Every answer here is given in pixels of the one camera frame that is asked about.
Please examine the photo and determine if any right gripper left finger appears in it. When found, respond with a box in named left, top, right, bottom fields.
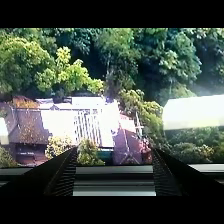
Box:
left=0, top=146, right=79, bottom=197

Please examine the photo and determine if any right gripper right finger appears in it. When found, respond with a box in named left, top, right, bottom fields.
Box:
left=151, top=147, right=224, bottom=197

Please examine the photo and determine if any silver frame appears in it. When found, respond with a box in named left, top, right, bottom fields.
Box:
left=0, top=164, right=224, bottom=197

